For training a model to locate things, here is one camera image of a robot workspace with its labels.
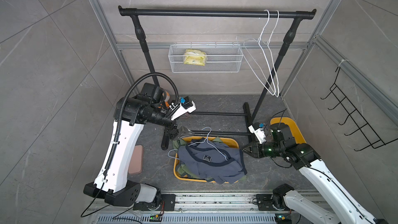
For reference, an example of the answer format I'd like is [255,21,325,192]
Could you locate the orange toy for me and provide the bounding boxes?
[163,91,171,107]

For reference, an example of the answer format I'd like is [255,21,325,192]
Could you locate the black clothes rack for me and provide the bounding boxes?
[118,6,317,150]

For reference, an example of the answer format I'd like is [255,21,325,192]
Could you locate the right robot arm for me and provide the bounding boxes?
[242,113,386,224]

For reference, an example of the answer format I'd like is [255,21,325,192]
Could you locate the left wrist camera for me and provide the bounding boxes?
[170,96,196,120]

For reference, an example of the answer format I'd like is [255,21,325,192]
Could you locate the black wall hook rack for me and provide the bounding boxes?
[320,66,398,152]

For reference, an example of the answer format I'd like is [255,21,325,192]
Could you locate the metal base rail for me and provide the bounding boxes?
[90,191,346,224]

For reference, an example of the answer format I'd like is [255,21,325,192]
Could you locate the green tank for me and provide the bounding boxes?
[172,136,248,183]

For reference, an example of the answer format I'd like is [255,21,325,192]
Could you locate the large yellow tray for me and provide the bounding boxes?
[172,136,239,183]

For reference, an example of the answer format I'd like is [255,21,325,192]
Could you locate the white wire mesh basket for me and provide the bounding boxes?
[168,43,243,73]

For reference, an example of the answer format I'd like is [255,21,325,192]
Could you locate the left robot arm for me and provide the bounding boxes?
[84,72,196,208]

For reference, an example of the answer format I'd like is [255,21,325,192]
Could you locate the yellow tissue pack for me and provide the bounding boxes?
[183,49,207,66]

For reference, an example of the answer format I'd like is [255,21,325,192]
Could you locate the navy blue tank top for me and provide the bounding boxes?
[177,137,248,185]

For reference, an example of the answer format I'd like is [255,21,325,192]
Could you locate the small yellow bin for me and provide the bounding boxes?
[270,117,306,144]

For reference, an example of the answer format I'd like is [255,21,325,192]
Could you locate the pink rectangular block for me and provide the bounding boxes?
[128,145,144,175]

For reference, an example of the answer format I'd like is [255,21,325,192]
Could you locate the light blue wire hanger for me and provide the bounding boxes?
[185,127,228,161]

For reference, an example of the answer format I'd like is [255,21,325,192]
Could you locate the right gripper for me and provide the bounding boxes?
[239,139,282,158]

